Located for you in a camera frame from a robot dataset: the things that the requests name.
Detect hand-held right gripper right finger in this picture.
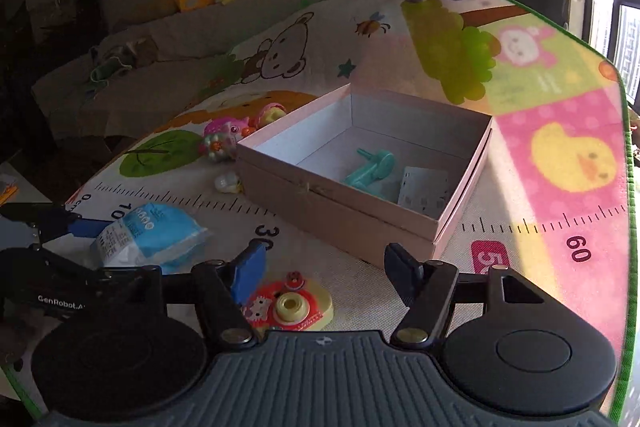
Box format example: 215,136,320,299
384,243,556,348

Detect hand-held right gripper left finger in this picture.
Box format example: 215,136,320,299
142,239,268,350

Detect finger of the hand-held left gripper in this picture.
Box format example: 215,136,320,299
87,263,163,289
0,203,113,242

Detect blue and white packet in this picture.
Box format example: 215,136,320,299
90,202,212,276

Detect red and yellow toy camera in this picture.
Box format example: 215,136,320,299
242,272,334,334

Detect small white yellow toy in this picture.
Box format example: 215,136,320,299
214,172,245,194

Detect pink cardboard box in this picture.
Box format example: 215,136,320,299
235,83,494,269

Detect magenta pink toy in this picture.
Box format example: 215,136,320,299
200,116,251,162

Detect white printed card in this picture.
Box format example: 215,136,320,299
397,166,453,216

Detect teal plastic toy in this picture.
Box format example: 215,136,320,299
344,148,397,196

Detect colourful cartoon play mat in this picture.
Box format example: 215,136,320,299
0,0,635,423

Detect green cloth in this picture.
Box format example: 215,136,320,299
90,59,134,84

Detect beige covered sofa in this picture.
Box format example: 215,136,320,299
30,0,481,142

